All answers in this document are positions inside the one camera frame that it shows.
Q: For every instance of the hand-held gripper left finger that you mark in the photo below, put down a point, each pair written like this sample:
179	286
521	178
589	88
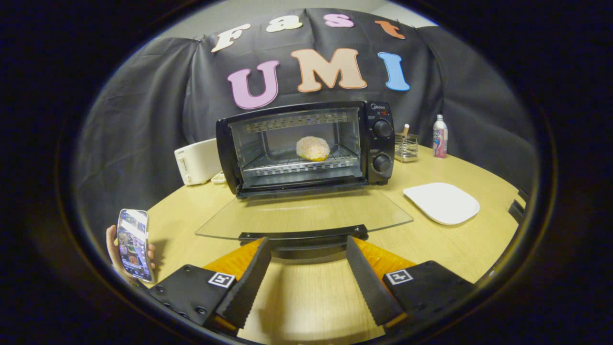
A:
249	282

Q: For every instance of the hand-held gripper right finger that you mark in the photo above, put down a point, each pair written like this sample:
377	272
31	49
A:
366	282

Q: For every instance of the black toaster oven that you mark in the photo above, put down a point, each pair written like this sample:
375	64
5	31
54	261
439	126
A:
378	143

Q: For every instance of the round bread bun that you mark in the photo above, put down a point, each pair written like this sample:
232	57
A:
312	148

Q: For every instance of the white bread toaster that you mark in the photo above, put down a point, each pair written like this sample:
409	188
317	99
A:
198	160

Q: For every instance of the small white dish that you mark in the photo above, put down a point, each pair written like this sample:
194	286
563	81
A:
219	178

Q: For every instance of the white square plate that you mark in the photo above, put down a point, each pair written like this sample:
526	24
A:
443	203

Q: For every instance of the white plastic bottle pink label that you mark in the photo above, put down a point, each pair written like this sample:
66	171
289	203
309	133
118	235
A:
440	136

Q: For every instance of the black chair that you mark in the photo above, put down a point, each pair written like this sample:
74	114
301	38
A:
516	211
523	195

